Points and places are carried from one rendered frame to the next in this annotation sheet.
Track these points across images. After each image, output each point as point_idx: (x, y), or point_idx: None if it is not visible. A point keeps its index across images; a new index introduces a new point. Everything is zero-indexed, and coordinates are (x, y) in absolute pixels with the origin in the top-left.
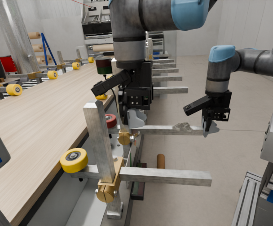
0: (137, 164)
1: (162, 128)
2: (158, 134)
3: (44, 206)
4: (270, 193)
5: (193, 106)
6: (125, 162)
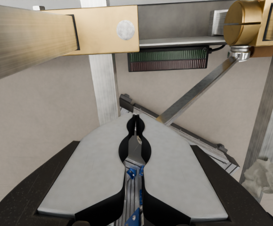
0: (203, 47)
1: (265, 136)
2: (256, 117)
3: None
4: (138, 219)
5: None
6: (209, 16)
